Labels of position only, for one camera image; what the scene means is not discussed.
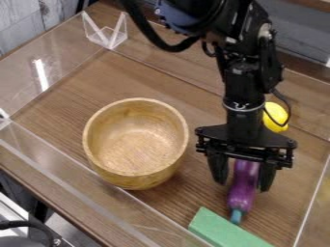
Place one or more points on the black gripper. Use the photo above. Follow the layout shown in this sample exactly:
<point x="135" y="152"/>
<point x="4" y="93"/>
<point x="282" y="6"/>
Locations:
<point x="244" y="139"/>

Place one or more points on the purple toy eggplant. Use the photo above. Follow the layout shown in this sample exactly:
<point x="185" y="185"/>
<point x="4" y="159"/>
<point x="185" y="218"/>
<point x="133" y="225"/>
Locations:
<point x="242" y="190"/>

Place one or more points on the brown wooden bowl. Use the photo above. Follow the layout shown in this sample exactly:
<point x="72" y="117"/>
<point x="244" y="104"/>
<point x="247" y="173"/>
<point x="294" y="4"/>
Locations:
<point x="135" y="139"/>

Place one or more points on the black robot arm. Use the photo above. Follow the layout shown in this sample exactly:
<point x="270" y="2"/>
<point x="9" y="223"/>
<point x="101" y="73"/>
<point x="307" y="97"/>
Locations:
<point x="234" y="30"/>

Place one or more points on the yellow lemon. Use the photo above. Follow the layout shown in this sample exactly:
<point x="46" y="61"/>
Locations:
<point x="275" y="117"/>

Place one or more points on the green foam block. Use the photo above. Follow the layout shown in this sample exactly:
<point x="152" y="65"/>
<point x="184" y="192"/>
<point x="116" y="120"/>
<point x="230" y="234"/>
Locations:
<point x="222" y="232"/>

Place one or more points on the clear acrylic front wall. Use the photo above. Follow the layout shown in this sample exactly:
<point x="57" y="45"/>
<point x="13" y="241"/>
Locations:
<point x="113" y="218"/>

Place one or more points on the clear acrylic corner bracket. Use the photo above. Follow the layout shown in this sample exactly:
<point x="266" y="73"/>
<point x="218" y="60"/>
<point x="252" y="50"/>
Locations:
<point x="104" y="36"/>

